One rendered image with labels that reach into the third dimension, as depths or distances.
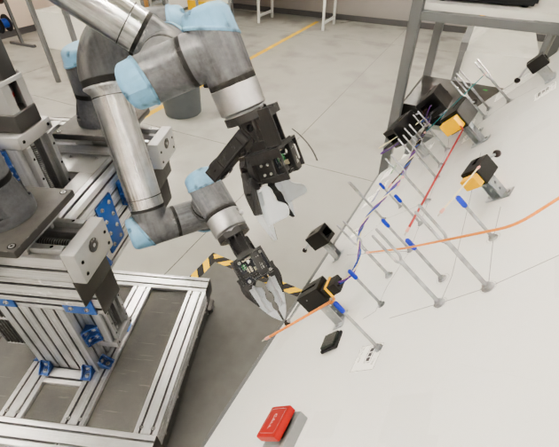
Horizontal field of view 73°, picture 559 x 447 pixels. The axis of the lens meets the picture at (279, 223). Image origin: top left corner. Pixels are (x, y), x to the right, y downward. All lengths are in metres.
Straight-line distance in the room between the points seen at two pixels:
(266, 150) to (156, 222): 0.37
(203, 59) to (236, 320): 1.66
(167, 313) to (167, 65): 1.47
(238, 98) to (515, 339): 0.46
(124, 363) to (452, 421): 1.53
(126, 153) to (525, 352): 0.75
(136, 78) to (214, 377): 1.54
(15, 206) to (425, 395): 0.85
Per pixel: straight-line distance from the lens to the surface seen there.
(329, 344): 0.71
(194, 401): 1.90
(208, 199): 0.80
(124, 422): 1.70
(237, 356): 1.97
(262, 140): 0.61
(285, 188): 0.68
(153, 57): 0.61
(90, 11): 0.73
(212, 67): 0.59
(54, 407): 1.84
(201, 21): 0.59
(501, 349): 0.47
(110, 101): 0.86
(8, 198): 0.98
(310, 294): 0.72
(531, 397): 0.42
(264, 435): 0.62
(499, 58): 3.69
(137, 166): 0.86
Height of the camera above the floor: 1.69
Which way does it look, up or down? 40 degrees down
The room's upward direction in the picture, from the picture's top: straight up
